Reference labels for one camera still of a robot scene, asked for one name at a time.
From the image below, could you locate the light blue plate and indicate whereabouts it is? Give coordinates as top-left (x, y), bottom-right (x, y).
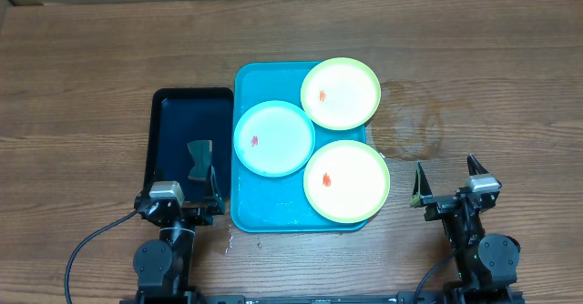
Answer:
top-left (233, 100), bottom-right (315, 177)

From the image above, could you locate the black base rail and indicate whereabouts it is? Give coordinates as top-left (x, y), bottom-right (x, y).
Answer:
top-left (118, 289), bottom-right (525, 304)

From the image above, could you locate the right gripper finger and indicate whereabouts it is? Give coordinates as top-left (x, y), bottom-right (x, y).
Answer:
top-left (466, 154), bottom-right (488, 176)
top-left (410, 162), bottom-right (433, 208)

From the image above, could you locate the yellow-green plate bottom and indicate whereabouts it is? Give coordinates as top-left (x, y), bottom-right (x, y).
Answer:
top-left (303, 140), bottom-right (391, 224)

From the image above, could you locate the yellow-green plate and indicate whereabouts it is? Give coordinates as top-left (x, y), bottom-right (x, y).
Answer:
top-left (300, 57), bottom-right (382, 131)
top-left (303, 140), bottom-right (391, 224)

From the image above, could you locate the dark green sponge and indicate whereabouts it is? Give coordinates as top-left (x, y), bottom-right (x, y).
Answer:
top-left (188, 140), bottom-right (213, 181)

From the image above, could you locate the teal plastic tray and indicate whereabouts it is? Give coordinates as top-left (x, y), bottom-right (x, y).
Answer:
top-left (230, 61), bottom-right (367, 233)

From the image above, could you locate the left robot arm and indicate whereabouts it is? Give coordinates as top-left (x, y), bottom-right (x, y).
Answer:
top-left (133, 167), bottom-right (225, 304)

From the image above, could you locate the black rectangular tray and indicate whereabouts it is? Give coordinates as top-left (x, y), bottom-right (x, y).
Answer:
top-left (144, 87), bottom-right (234, 202)

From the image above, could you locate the yellow-green plate top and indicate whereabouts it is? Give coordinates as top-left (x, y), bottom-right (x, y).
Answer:
top-left (300, 57), bottom-right (382, 131)

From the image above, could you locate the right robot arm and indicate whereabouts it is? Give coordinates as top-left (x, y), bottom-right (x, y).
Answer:
top-left (406, 155), bottom-right (525, 304)

